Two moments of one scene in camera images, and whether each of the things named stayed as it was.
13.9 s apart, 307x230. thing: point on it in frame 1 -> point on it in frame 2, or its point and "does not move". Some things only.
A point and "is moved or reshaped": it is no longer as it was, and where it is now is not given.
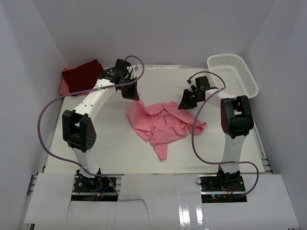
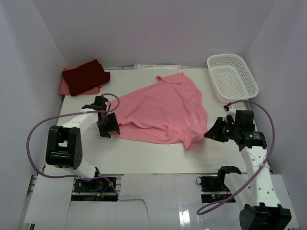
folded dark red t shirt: x=84 y=76 does not move
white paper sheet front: x=160 y=201 does not move
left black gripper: x=133 y=95 -> x=113 y=126
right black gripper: x=185 y=103 -> x=214 y=133
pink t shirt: x=162 y=124 is moved or reshaped
